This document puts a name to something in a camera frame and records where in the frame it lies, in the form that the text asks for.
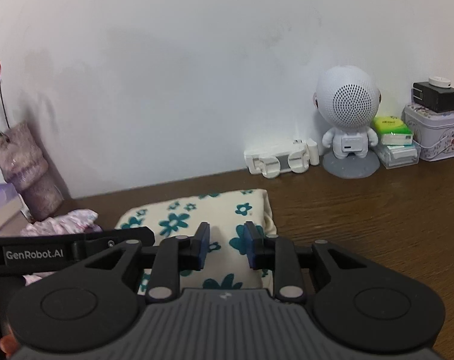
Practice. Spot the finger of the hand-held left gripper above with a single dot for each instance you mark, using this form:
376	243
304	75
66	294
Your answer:
110	240

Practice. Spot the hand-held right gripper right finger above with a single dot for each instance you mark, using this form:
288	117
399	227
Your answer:
251	243

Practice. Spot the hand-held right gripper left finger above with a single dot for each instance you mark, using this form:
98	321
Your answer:
203	242

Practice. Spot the cream green-flowered garment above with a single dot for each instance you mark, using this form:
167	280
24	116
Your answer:
219	210

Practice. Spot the person's left hand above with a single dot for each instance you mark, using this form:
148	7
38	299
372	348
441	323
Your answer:
7	343

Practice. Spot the pink floral garment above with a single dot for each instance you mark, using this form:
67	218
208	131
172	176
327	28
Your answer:
62	227

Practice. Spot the open purple tissue pack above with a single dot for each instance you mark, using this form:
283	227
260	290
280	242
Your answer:
1	206

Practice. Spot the pink mottled vase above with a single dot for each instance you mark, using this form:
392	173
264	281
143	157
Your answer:
28	168

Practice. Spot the white robot-shaped speaker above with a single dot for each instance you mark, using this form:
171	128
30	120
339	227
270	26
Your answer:
347	97

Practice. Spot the black charger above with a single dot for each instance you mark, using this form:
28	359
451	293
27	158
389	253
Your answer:
435	97

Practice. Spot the small white round device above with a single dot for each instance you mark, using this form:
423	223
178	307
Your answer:
440	81

